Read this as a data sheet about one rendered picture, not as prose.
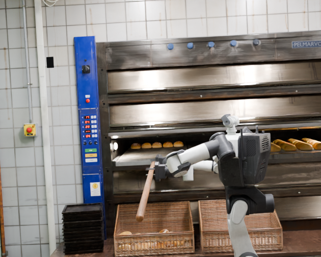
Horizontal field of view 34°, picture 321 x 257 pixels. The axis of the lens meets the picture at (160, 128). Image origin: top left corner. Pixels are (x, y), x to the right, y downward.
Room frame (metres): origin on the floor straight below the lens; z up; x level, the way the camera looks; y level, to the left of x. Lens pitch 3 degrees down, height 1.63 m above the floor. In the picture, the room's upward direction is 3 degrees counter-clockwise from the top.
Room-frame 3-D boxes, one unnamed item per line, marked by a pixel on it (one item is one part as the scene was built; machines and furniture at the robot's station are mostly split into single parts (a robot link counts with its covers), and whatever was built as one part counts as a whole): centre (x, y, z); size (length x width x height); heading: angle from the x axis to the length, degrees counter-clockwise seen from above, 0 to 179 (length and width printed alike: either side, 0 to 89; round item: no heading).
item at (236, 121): (3.19, -0.43, 1.47); 0.10 x 0.07 x 0.09; 150
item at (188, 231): (3.79, 0.08, 0.72); 0.56 x 0.49 x 0.28; 90
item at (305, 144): (4.46, -1.10, 1.21); 0.61 x 0.48 x 0.06; 178
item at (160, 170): (3.23, -0.02, 1.20); 0.12 x 0.10 x 0.13; 81
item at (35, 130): (4.04, 0.99, 1.46); 0.10 x 0.07 x 0.10; 88
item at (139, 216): (2.82, 0.08, 1.20); 1.71 x 0.03 x 0.03; 179
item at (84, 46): (5.00, 0.51, 1.07); 1.93 x 0.16 x 2.15; 178
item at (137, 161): (3.94, 0.06, 1.19); 0.55 x 0.36 x 0.03; 89
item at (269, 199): (3.17, -0.52, 1.01); 0.28 x 0.13 x 0.18; 89
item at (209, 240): (3.77, -0.53, 0.72); 0.56 x 0.49 x 0.28; 88
